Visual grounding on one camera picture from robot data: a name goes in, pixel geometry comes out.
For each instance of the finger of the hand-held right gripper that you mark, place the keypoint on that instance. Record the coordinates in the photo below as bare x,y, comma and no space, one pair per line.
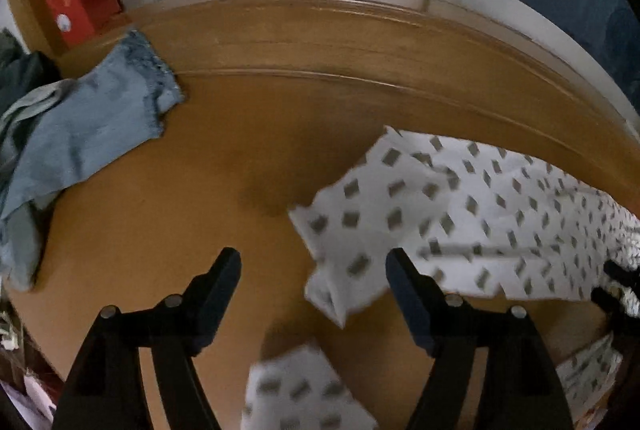
612,301
622,271

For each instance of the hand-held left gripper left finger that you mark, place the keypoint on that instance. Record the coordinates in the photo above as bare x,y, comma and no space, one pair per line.
227,290

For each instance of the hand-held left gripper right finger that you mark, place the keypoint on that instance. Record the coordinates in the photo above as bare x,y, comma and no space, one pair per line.
405,300

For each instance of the white diamond-print garment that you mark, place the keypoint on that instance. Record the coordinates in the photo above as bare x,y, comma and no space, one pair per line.
450,210

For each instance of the blue denim jeans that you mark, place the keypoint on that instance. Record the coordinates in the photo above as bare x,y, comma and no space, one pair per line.
85,125

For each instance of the grey-green garment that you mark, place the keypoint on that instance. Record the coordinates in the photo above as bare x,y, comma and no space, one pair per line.
25,110

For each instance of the dark garment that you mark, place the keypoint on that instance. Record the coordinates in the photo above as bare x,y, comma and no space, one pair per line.
25,70

